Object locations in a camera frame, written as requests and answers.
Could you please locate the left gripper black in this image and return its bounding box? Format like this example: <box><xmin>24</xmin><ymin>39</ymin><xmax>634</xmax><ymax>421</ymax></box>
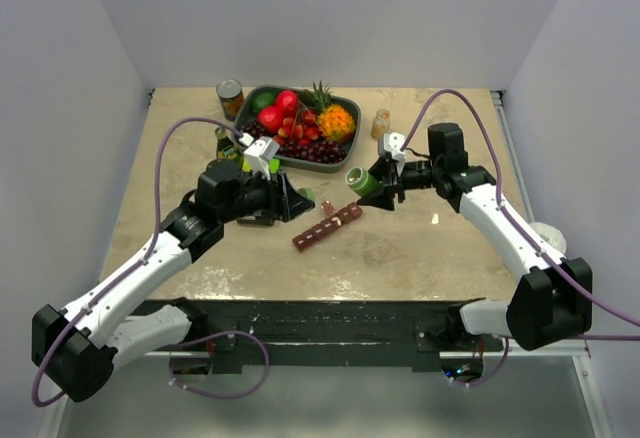
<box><xmin>220</xmin><ymin>164</ymin><xmax>314</xmax><ymax>224</ymax></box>

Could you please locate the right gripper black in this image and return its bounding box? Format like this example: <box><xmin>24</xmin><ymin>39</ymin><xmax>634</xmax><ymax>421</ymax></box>
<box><xmin>358</xmin><ymin>156</ymin><xmax>442</xmax><ymax>212</ymax></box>

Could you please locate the green pill bottle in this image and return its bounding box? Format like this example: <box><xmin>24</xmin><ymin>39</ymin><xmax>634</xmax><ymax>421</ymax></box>
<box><xmin>345</xmin><ymin>167</ymin><xmax>383</xmax><ymax>198</ymax></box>

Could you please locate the green bottle cap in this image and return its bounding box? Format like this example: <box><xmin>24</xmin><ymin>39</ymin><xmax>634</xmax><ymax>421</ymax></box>
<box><xmin>298</xmin><ymin>188</ymin><xmax>315</xmax><ymax>201</ymax></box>

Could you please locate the red weekly pill organizer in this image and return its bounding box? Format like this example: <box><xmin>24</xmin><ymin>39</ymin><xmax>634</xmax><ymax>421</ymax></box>
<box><xmin>292</xmin><ymin>201</ymin><xmax>363</xmax><ymax>252</ymax></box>

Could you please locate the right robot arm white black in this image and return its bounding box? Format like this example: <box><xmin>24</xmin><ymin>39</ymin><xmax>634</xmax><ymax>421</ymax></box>
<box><xmin>345</xmin><ymin>123</ymin><xmax>593</xmax><ymax>351</ymax></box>

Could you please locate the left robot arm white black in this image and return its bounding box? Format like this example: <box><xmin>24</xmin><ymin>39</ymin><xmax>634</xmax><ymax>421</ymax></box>
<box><xmin>31</xmin><ymin>161</ymin><xmax>315</xmax><ymax>407</ymax></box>

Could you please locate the razor box black green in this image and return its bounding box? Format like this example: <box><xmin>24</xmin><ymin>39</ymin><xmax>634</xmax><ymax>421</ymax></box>
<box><xmin>242</xmin><ymin>158</ymin><xmax>280</xmax><ymax>173</ymax></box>

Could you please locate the clear glass jar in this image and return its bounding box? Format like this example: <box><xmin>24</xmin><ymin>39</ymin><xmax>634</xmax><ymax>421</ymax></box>
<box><xmin>371</xmin><ymin>109</ymin><xmax>390</xmax><ymax>140</ymax></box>

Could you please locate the purple grape bunch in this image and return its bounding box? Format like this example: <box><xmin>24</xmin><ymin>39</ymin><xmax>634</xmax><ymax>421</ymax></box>
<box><xmin>240</xmin><ymin>121</ymin><xmax>347</xmax><ymax>164</ymax></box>

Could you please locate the green glass bottle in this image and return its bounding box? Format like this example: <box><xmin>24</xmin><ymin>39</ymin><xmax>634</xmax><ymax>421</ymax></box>
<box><xmin>215</xmin><ymin>127</ymin><xmax>242</xmax><ymax>163</ymax></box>

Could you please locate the red apple lower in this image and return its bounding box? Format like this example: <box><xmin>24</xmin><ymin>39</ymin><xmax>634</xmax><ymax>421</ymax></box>
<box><xmin>257</xmin><ymin>105</ymin><xmax>285</xmax><ymax>134</ymax></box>

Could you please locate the red apple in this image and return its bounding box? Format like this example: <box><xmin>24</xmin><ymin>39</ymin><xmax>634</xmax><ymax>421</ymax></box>
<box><xmin>257</xmin><ymin>105</ymin><xmax>285</xmax><ymax>134</ymax></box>
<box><xmin>274</xmin><ymin>90</ymin><xmax>299</xmax><ymax>117</ymax></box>

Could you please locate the grey fruit tray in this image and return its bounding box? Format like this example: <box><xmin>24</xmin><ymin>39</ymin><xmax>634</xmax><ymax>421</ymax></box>
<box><xmin>235</xmin><ymin>82</ymin><xmax>362</xmax><ymax>173</ymax></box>

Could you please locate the red apple upper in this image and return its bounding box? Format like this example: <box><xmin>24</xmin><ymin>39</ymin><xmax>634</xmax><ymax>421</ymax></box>
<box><xmin>274</xmin><ymin>90</ymin><xmax>299</xmax><ymax>117</ymax></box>

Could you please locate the green lime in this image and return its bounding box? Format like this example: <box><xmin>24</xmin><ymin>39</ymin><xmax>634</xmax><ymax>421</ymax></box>
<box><xmin>251</xmin><ymin>92</ymin><xmax>276</xmax><ymax>115</ymax></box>

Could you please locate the pineapple top green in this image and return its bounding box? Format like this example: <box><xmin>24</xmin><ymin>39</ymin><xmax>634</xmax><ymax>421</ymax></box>
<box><xmin>302</xmin><ymin>80</ymin><xmax>333</xmax><ymax>114</ymax></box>

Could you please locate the tin can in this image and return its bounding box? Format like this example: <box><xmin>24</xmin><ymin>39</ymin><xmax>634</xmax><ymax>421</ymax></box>
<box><xmin>216</xmin><ymin>79</ymin><xmax>244</xmax><ymax>121</ymax></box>

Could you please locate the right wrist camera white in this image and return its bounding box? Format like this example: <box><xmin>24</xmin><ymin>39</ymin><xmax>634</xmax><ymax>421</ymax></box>
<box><xmin>377</xmin><ymin>132</ymin><xmax>406</xmax><ymax>163</ymax></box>

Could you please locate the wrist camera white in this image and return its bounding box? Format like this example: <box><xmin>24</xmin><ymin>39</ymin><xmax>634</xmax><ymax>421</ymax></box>
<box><xmin>377</xmin><ymin>132</ymin><xmax>406</xmax><ymax>163</ymax></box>
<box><xmin>239</xmin><ymin>133</ymin><xmax>280</xmax><ymax>180</ymax></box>

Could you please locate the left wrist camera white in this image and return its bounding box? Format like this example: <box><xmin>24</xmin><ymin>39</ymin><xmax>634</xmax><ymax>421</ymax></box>
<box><xmin>239</xmin><ymin>133</ymin><xmax>280</xmax><ymax>180</ymax></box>

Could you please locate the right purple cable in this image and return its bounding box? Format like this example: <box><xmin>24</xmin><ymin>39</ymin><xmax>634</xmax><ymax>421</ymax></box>
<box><xmin>399</xmin><ymin>88</ymin><xmax>640</xmax><ymax>389</ymax></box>

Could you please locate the purple cable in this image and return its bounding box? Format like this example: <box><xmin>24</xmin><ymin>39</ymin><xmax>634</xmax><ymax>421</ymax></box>
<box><xmin>399</xmin><ymin>88</ymin><xmax>640</xmax><ymax>389</ymax></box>
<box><xmin>30</xmin><ymin>117</ymin><xmax>274</xmax><ymax>407</ymax></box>

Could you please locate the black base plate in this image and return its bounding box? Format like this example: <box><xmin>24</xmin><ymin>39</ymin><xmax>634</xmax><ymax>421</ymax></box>
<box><xmin>87</xmin><ymin>299</ymin><xmax>556</xmax><ymax>375</ymax></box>

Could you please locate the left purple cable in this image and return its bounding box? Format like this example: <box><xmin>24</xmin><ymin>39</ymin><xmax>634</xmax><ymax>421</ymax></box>
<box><xmin>30</xmin><ymin>117</ymin><xmax>274</xmax><ymax>407</ymax></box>

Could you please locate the aluminium rail frame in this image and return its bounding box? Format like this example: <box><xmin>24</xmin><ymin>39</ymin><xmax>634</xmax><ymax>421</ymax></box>
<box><xmin>144</xmin><ymin>88</ymin><xmax>594</xmax><ymax>359</ymax></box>

